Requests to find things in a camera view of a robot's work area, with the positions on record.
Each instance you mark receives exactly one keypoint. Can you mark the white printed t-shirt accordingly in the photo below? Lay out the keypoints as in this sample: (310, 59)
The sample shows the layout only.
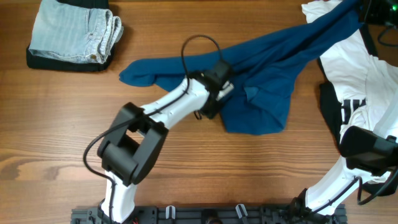
(331, 22)

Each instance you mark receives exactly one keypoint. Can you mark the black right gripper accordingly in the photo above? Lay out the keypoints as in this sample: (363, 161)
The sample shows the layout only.
(374, 11)

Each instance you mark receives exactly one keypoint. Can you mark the folded black garment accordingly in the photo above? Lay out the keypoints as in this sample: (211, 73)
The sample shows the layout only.
(52, 64)

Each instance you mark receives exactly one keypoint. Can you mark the folded light blue jeans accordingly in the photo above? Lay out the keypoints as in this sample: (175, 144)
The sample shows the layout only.
(74, 34)

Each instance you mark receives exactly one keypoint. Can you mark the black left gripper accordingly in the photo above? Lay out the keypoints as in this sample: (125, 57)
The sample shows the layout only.
(212, 111)

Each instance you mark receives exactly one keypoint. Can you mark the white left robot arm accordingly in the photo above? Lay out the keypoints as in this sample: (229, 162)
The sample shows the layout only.
(130, 150)

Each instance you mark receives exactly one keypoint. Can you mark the black garment under pile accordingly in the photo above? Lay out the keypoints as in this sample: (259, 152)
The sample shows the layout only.
(360, 90)

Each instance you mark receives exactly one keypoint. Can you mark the blue t-shirt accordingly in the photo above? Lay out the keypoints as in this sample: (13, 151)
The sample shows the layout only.
(265, 70)

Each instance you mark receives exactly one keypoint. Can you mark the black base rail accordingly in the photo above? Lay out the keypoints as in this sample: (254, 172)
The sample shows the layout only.
(266, 214)

